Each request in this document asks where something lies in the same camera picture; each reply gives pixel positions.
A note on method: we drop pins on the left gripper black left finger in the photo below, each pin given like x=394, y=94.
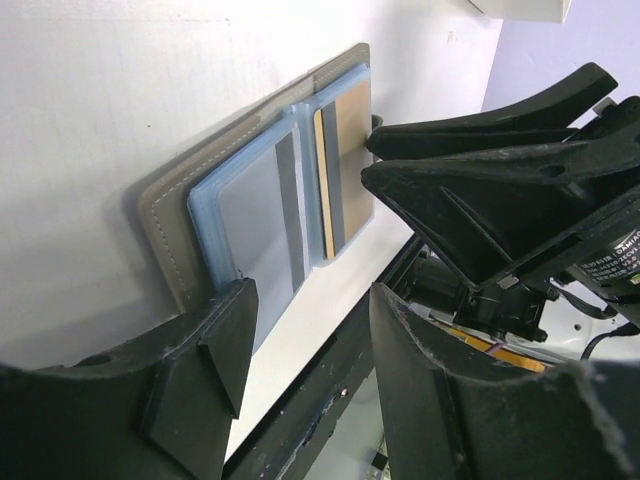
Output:
x=159, y=406

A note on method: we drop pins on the white magnetic stripe card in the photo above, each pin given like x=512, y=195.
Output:
x=259, y=207

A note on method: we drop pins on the gold VIP card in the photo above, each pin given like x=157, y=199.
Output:
x=341, y=127

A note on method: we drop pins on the grey blue card holder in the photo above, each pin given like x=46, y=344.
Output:
x=162, y=205

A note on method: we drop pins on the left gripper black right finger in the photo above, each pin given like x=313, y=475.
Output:
x=451, y=411

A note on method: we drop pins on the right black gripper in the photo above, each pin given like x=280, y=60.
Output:
x=522, y=217

